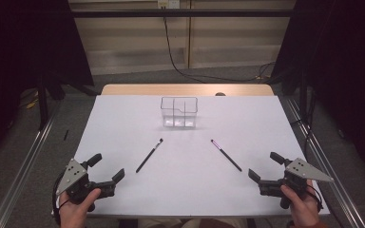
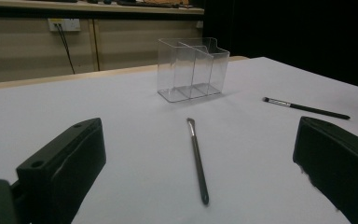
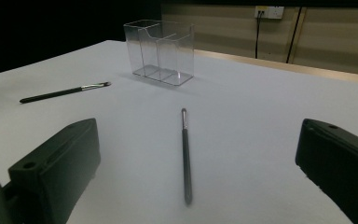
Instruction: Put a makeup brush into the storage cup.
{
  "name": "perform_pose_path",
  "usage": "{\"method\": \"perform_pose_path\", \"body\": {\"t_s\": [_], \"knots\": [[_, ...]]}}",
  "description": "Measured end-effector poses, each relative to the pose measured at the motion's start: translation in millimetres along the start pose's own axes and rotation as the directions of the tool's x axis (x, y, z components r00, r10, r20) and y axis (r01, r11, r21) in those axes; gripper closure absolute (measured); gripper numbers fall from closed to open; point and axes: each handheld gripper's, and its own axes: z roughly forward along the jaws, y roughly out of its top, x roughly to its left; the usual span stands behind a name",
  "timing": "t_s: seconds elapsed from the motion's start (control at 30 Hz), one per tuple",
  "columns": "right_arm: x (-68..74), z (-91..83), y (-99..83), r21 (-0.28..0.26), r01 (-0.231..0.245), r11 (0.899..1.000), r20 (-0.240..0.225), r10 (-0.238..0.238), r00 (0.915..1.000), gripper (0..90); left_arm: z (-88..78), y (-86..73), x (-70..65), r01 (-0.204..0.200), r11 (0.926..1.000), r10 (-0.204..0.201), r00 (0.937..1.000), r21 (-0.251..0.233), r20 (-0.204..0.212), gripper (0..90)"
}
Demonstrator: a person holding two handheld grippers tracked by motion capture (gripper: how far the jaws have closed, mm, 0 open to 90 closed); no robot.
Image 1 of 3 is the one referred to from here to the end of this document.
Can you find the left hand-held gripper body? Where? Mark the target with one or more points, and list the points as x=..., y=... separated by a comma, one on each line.
x=76, y=177

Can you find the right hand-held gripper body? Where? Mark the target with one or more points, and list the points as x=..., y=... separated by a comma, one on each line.
x=301, y=172

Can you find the black pen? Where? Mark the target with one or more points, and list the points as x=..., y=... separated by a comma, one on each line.
x=149, y=155

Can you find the clear plastic organizer box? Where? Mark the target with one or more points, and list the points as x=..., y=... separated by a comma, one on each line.
x=179, y=122

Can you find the person's left hand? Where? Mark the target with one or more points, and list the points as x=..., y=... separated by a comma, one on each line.
x=74, y=213

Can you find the person's right hand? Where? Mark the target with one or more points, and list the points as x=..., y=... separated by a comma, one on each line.
x=304, y=210

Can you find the small black object on floor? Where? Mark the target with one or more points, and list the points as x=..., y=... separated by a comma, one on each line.
x=65, y=135

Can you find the white table sheet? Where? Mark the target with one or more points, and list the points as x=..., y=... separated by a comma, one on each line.
x=183, y=190

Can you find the dark curtain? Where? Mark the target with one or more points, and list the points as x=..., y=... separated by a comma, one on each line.
x=19, y=47
x=345, y=63

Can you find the aluminium frame rail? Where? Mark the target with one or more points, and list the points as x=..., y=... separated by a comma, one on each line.
x=332, y=177
x=22, y=172

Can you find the black stand post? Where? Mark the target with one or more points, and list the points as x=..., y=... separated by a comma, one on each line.
x=42, y=104
x=303, y=95

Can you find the black horizontal frame bar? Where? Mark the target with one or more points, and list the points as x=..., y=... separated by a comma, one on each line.
x=202, y=13

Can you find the white wall socket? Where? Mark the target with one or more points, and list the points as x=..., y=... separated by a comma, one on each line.
x=168, y=3

